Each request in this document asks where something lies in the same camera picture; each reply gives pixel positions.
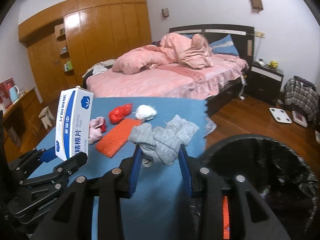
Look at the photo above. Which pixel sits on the orange foam net sleeve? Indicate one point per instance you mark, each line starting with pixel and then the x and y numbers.
pixel 111 143

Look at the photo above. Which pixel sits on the pink crumpled duvet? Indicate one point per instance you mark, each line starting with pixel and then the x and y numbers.
pixel 194 52

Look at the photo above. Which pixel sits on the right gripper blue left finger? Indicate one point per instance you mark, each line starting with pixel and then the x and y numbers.
pixel 135 170

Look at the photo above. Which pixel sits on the light blue kettle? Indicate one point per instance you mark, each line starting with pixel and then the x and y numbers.
pixel 13 92

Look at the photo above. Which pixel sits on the wooden side cabinet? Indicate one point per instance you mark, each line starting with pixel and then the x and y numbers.
pixel 22 125

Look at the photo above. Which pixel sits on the white crumpled tissue ball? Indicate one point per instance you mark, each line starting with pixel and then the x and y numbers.
pixel 145 113

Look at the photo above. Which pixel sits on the blue pillow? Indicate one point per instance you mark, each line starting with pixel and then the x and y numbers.
pixel 224 46

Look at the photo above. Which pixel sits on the clothes pile on bed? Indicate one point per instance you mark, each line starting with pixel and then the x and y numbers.
pixel 100 67

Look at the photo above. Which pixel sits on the book on floor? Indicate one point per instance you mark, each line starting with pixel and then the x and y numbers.
pixel 299 119

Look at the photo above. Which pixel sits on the black nightstand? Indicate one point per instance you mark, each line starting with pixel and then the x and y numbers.
pixel 264 83

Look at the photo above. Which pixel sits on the black bed headboard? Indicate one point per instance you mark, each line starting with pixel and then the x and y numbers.
pixel 242 36

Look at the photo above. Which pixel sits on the red sock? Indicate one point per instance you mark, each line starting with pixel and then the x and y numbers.
pixel 103 126

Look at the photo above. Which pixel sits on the small wall switch box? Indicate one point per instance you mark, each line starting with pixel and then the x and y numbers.
pixel 165 12

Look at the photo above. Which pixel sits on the black trash bin with liner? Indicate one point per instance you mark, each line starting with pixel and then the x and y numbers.
pixel 281 177

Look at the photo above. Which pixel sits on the grey sock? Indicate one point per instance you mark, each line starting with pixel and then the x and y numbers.
pixel 161 145

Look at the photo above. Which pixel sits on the plaid bag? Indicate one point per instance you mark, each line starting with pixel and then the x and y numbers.
pixel 300 94

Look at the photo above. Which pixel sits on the brown wall lamp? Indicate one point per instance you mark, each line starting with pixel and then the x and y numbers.
pixel 257 5

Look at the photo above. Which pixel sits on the yellow plush toy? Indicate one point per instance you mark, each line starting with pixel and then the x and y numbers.
pixel 273 64

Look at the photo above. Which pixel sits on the bed with pink sheet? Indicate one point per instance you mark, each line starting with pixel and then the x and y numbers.
pixel 218 84

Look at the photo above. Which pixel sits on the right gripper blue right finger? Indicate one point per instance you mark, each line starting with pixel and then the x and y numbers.
pixel 185 172

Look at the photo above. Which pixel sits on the white bathroom scale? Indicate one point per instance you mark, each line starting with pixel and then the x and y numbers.
pixel 280 115

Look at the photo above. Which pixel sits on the red plastic bag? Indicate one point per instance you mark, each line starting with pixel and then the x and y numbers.
pixel 119 113

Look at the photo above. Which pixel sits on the white blue alcohol pads box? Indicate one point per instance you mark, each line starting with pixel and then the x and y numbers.
pixel 72 122

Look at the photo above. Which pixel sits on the pink sock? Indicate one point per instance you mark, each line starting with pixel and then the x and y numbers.
pixel 94 130

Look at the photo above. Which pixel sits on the white small stool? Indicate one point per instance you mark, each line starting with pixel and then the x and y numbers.
pixel 46 117

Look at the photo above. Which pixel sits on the blue table cloth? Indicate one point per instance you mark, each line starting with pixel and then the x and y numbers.
pixel 97 204

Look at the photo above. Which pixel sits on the wall power socket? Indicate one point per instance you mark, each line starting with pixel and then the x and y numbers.
pixel 259 34

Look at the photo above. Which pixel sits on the wooden wardrobe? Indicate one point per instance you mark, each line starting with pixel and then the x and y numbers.
pixel 66 39

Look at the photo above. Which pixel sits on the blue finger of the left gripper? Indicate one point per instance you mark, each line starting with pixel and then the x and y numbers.
pixel 72 165
pixel 47 155

